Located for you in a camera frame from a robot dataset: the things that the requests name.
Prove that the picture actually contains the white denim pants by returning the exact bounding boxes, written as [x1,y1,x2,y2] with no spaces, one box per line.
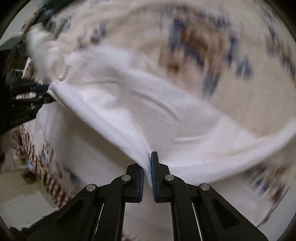
[24,27,296,241]

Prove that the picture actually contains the floral bed blanket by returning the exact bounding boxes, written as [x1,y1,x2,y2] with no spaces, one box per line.
[21,1,295,229]

